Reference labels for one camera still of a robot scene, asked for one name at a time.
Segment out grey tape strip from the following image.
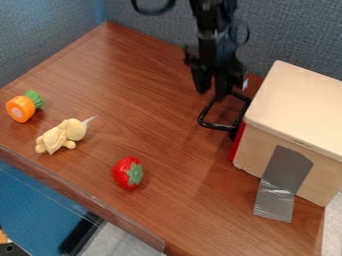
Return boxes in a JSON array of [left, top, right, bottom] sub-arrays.
[[252, 144, 316, 224]]

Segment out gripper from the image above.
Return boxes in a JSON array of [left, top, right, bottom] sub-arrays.
[[183, 30, 250, 102]]

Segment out beige cabinet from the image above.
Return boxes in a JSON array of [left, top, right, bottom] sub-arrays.
[[231, 59, 342, 208]]

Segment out yellow plush animal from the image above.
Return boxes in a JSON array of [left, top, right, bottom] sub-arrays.
[[33, 115, 99, 156]]

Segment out red toy strawberry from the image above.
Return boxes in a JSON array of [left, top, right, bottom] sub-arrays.
[[110, 155, 146, 191]]

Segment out orange toy carrot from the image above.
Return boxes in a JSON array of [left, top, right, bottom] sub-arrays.
[[4, 89, 46, 124]]

